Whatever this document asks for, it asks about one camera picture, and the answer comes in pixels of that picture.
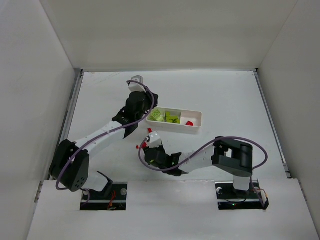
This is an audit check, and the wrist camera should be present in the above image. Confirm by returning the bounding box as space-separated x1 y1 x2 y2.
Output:
147 131 162 148
127 75 145 92

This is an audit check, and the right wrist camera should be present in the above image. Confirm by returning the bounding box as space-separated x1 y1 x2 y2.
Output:
147 131 162 148

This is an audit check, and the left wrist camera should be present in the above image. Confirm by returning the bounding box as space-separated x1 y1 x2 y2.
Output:
127 75 145 92

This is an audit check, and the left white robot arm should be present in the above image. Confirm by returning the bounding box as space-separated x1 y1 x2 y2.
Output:
49 91 159 192

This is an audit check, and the lime green 2x4 lego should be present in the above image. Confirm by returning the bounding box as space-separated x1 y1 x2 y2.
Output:
164 111 181 124

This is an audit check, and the red round lego piece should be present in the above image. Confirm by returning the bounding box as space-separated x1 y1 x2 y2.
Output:
185 121 194 126

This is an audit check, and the lime green 2x2 lego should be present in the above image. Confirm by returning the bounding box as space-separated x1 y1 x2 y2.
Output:
148 109 165 122

